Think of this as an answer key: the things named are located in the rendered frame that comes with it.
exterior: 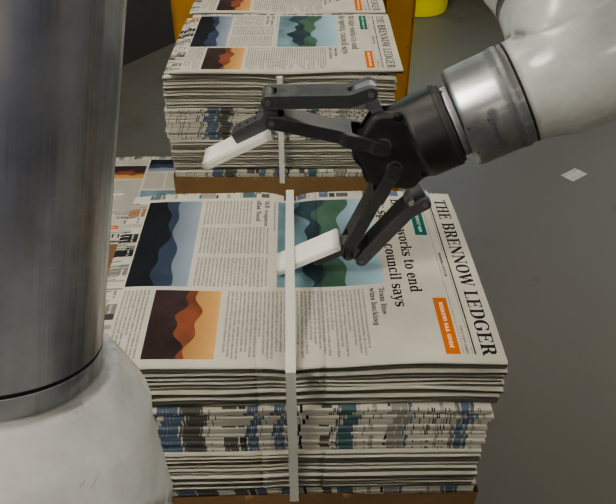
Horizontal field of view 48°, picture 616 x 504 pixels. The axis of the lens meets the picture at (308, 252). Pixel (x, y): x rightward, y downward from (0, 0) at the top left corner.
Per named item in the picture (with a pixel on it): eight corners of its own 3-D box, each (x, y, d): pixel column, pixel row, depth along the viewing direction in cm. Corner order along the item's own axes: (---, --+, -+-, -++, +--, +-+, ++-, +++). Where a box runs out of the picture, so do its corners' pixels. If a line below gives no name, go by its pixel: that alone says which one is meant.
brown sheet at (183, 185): (174, 198, 122) (172, 176, 119) (196, 123, 145) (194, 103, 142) (390, 198, 121) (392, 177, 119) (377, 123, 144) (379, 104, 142)
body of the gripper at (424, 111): (445, 99, 55) (340, 147, 58) (479, 180, 60) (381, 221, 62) (430, 63, 61) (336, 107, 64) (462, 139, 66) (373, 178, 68)
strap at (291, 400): (290, 524, 73) (285, 372, 59) (290, 331, 96) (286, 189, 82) (299, 523, 73) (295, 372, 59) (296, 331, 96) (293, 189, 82)
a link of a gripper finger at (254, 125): (287, 120, 60) (270, 91, 58) (237, 144, 61) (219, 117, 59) (287, 112, 61) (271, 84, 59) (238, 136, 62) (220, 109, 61)
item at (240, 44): (169, 77, 109) (168, 70, 108) (194, 16, 131) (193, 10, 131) (403, 77, 108) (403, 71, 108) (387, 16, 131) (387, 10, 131)
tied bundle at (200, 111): (174, 201, 122) (156, 77, 108) (196, 125, 145) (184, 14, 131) (388, 202, 122) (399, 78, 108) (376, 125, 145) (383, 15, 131)
